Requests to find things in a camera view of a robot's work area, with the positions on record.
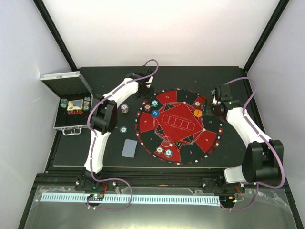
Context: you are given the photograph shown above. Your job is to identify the yellow big blind button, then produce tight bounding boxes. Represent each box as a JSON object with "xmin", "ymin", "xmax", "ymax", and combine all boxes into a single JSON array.
[{"xmin": 193, "ymin": 109, "xmax": 203, "ymax": 117}]

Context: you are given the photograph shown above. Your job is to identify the blue small blind button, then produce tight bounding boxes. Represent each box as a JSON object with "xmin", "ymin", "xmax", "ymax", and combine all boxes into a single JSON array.
[{"xmin": 151, "ymin": 110, "xmax": 160, "ymax": 118}]

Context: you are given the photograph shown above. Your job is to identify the white blue chip stack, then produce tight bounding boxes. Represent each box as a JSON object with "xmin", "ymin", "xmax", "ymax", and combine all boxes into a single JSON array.
[{"xmin": 121, "ymin": 104, "xmax": 129, "ymax": 114}]

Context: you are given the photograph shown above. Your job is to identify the green blue chip stack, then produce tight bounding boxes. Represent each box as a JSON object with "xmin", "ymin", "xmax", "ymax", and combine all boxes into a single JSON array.
[{"xmin": 120, "ymin": 126, "xmax": 128, "ymax": 133}]

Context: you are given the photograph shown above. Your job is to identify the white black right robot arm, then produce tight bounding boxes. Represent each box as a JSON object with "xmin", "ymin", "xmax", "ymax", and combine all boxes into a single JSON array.
[{"xmin": 203, "ymin": 101, "xmax": 285, "ymax": 192}]

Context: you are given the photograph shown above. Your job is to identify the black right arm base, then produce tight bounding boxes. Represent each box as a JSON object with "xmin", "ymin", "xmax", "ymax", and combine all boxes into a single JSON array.
[{"xmin": 201, "ymin": 175, "xmax": 229, "ymax": 193}]

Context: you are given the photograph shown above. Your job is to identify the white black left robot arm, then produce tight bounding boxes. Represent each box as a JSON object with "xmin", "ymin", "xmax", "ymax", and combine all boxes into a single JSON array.
[{"xmin": 84, "ymin": 73, "xmax": 153, "ymax": 173}]

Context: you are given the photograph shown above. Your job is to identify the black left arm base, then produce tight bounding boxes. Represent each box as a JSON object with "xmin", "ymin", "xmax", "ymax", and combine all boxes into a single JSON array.
[{"xmin": 75, "ymin": 171, "xmax": 107, "ymax": 192}]

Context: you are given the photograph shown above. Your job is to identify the round red black poker mat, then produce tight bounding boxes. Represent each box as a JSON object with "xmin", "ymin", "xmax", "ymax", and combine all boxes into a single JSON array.
[{"xmin": 135, "ymin": 88, "xmax": 224, "ymax": 166}]

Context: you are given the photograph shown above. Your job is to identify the blue playing card deck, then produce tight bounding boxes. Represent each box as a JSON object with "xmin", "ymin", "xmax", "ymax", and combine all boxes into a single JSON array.
[{"xmin": 122, "ymin": 139, "xmax": 137, "ymax": 158}]

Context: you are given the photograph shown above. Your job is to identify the aluminium poker case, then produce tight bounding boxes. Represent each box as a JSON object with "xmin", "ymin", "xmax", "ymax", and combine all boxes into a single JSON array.
[{"xmin": 40, "ymin": 71, "xmax": 93, "ymax": 136}]

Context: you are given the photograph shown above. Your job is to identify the yellow boxed card deck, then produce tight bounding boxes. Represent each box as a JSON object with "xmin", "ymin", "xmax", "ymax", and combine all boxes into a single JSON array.
[{"xmin": 67, "ymin": 99, "xmax": 83, "ymax": 111}]

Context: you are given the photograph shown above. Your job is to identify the red dice in case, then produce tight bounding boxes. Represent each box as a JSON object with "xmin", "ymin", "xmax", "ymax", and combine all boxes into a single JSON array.
[{"xmin": 67, "ymin": 111, "xmax": 81, "ymax": 115}]

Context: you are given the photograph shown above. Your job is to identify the green chips in case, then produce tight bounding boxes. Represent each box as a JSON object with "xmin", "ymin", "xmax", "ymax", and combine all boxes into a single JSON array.
[{"xmin": 60, "ymin": 98, "xmax": 68, "ymax": 108}]

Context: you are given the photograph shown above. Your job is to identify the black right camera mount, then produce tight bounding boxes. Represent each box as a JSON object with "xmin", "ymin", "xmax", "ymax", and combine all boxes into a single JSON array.
[{"xmin": 211, "ymin": 84, "xmax": 233, "ymax": 105}]

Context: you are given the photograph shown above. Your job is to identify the white slotted cable duct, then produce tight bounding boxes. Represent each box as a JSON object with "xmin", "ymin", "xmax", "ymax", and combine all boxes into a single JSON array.
[{"xmin": 40, "ymin": 193, "xmax": 220, "ymax": 207}]

